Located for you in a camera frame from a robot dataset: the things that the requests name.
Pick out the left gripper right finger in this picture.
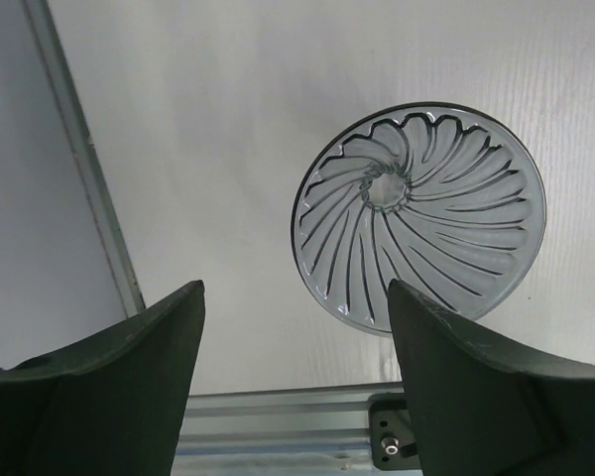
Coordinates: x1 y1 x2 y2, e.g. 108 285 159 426
388 280 595 475

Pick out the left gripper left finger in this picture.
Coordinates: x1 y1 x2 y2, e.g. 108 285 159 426
0 281 205 475

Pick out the aluminium frame rail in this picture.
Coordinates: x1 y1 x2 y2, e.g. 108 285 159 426
172 383 403 475

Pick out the clear ribbed glass dripper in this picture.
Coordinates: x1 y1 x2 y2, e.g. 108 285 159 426
291 102 546 336

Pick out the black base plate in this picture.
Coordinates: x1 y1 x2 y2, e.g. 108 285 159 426
368 394 420 472

